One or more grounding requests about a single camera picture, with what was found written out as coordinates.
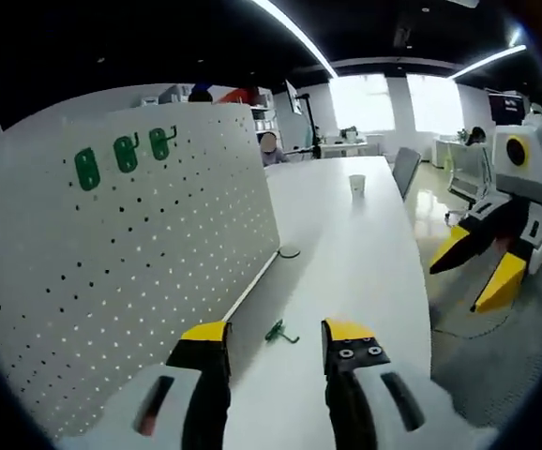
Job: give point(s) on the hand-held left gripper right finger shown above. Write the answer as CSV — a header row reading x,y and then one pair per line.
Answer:
x,y
369,412

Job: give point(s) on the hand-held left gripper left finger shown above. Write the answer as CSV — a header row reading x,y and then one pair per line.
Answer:
x,y
177,389

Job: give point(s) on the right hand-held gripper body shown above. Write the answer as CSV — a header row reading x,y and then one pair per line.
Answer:
x,y
533,173

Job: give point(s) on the green hook assembly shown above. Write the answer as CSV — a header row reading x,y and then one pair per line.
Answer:
x,y
158,144
86,169
124,154
275,332

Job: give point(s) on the white pegboard mounting plate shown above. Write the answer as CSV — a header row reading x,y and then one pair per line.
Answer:
x,y
27,234

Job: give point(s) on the white mesh chair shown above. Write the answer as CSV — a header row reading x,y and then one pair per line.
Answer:
x,y
470,183

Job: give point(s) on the dark monitor screen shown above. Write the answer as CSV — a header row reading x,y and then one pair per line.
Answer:
x,y
505,108

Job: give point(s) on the ceiling light strip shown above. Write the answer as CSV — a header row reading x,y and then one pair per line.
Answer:
x,y
486,61
308,44

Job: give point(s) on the white paper cup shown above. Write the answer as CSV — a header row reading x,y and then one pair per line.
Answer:
x,y
357,186

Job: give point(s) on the black tripod stand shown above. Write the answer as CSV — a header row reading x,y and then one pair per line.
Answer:
x,y
312,131

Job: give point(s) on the flat monitor on stand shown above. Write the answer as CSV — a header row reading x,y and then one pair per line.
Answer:
x,y
292,98

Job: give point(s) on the metal storage shelf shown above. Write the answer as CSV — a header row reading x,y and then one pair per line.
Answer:
x,y
261,124

